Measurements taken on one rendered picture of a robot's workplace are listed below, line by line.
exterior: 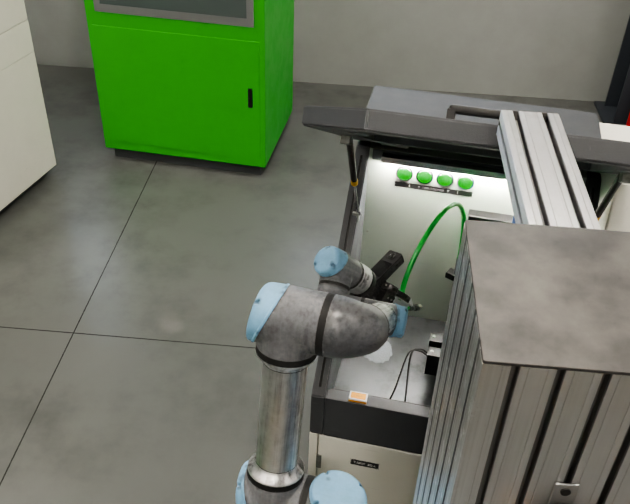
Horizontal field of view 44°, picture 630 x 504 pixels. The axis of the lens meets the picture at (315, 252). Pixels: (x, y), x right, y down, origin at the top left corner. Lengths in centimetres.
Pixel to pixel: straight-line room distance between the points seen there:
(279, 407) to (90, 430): 202
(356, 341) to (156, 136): 370
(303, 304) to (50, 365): 248
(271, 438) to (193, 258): 276
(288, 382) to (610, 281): 71
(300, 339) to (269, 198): 334
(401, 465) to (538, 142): 137
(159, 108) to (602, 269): 409
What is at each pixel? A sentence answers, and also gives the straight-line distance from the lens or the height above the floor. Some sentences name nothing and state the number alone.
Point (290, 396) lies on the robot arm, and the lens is 147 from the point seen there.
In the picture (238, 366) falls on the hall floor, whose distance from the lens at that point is 359.
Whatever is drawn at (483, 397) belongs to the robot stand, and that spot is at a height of 198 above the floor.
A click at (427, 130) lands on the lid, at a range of 135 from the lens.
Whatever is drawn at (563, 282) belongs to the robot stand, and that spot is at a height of 203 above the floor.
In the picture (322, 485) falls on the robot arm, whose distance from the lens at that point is 161.
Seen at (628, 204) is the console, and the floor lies 150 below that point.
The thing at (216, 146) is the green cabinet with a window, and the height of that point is 19.
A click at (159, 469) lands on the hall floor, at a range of 325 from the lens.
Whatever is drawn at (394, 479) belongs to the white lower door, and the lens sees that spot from 240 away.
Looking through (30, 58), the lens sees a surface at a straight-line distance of 472.
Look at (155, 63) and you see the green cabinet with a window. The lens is 472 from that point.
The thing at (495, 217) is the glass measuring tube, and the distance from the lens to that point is 234.
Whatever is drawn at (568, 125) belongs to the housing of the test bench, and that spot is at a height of 150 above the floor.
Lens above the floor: 257
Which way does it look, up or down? 37 degrees down
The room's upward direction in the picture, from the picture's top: 2 degrees clockwise
